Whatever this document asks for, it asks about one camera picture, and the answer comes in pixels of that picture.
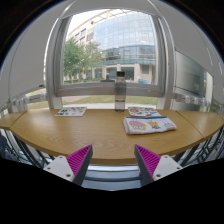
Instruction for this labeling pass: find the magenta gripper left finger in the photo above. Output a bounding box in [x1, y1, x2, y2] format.
[44, 145, 93, 186]

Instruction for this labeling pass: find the white window frame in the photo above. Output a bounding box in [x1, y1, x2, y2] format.
[46, 8, 174, 108]

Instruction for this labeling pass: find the right sticker sheet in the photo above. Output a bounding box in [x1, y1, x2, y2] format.
[128, 107, 159, 117]

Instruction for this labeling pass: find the sticker sheet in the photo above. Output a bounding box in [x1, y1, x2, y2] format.
[128, 107, 159, 117]
[56, 107, 86, 117]

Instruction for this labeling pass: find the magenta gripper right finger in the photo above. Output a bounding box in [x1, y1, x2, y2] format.
[134, 145, 182, 186]

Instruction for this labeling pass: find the left sticker sheet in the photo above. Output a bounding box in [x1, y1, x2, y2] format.
[56, 107, 86, 117]

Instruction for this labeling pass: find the clear water bottle black cap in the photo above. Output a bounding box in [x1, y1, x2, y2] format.
[115, 71, 126, 112]

